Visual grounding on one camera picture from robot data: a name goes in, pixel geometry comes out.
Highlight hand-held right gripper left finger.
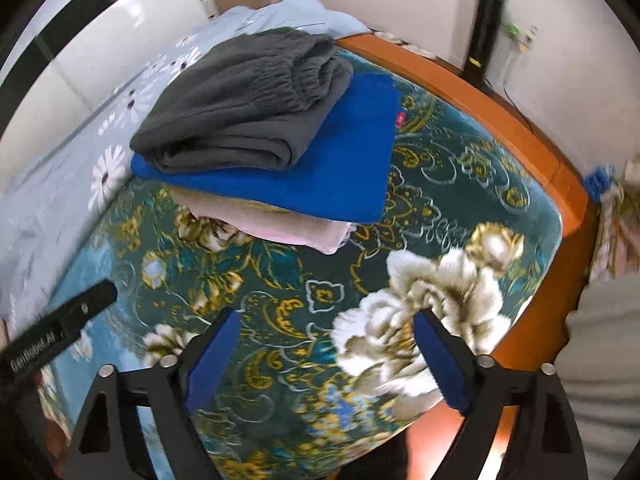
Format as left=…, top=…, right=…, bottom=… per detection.
left=62, top=307, right=243, bottom=480

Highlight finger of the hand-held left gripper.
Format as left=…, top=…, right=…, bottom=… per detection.
left=57, top=280, right=118, bottom=336

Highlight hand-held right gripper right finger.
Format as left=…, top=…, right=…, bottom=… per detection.
left=412, top=307, right=586, bottom=480

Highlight dark grey pants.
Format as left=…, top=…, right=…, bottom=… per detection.
left=130, top=26, right=354, bottom=173

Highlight light blue daisy bedsheet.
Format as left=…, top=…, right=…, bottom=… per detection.
left=0, top=0, right=371, bottom=331

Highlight green floral blanket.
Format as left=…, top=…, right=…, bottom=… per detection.
left=47, top=50, right=563, bottom=480

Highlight pink folded garment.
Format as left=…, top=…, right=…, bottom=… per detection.
left=167, top=187, right=353, bottom=255

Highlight beige hanging cloth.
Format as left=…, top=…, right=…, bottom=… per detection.
left=590, top=160, right=640, bottom=281

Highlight blue folded garment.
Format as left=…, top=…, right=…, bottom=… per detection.
left=131, top=74, right=403, bottom=224

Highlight blue plastic item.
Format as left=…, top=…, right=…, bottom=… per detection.
left=584, top=162, right=622, bottom=204

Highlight white glossy wardrobe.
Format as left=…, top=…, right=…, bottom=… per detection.
left=0, top=0, right=221, bottom=196

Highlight black tower appliance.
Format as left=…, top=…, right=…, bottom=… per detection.
left=462, top=0, right=508, bottom=81

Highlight orange wooden bed frame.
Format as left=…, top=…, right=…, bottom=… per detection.
left=335, top=34, right=601, bottom=480

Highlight black cable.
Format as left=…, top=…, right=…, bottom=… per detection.
left=481, top=76, right=532, bottom=128

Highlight white wall socket with plugs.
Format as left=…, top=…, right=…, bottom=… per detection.
left=504, top=21, right=540, bottom=55

